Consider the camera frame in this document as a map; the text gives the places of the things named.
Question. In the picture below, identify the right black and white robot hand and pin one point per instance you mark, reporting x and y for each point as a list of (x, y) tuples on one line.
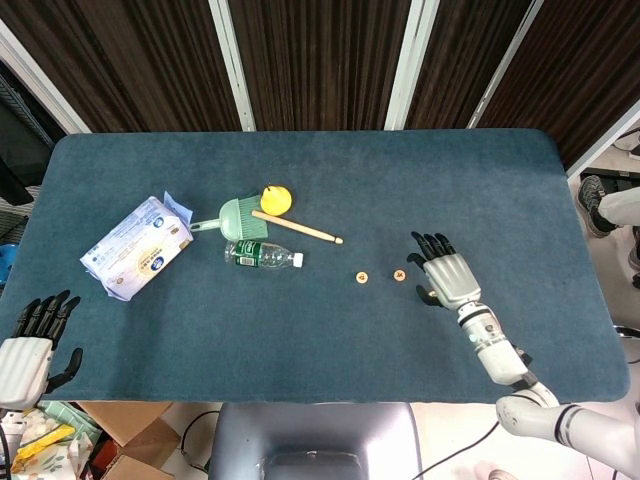
[(452, 280)]

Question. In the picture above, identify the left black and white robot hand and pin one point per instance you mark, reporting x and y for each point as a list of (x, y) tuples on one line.
[(25, 365)]

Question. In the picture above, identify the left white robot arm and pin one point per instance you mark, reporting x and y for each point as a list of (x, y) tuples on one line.
[(10, 422)]

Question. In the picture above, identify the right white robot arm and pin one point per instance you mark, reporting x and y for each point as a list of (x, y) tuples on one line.
[(500, 360)]

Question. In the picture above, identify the green hand brush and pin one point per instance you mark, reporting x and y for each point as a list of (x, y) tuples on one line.
[(232, 217)]

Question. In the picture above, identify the bag of white cotton balls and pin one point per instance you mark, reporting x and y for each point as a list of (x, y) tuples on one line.
[(37, 425)]

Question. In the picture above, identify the green patterned package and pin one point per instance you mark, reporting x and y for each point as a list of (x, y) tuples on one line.
[(70, 415)]

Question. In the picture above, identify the yellow packet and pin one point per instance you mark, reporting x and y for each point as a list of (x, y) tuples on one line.
[(42, 445)]

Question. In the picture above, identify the blue plastic object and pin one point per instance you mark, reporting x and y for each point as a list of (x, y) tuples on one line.
[(6, 262)]

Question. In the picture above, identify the floral tissue pack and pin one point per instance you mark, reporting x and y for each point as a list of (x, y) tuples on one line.
[(70, 460)]

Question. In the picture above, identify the brown cardboard box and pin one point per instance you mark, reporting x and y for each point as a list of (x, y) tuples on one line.
[(135, 470), (135, 425)]

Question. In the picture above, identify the blue table cloth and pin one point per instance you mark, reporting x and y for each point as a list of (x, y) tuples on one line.
[(320, 325)]

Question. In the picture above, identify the wooden stick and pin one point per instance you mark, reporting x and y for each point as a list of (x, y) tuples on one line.
[(300, 227)]

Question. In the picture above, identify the grey sneaker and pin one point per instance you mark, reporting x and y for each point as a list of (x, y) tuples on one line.
[(592, 200), (635, 260)]

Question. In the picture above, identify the white and blue tissue pack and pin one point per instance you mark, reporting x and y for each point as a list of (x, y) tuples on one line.
[(135, 245)]

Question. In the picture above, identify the chrome chair leg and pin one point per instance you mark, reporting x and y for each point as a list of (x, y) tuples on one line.
[(630, 331)]

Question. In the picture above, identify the person leg in light trousers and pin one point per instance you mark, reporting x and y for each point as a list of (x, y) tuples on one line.
[(622, 205)]

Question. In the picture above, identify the clear plastic water bottle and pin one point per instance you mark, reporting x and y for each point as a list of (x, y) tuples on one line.
[(260, 255)]

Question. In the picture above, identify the yellow ball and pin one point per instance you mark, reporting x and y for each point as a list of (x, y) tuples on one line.
[(275, 200)]

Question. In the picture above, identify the grey robot torso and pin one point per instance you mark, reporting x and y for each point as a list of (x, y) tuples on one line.
[(310, 435)]

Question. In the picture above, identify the white partition post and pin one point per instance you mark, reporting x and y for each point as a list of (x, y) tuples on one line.
[(411, 65), (233, 65), (605, 144), (45, 92), (502, 65)]

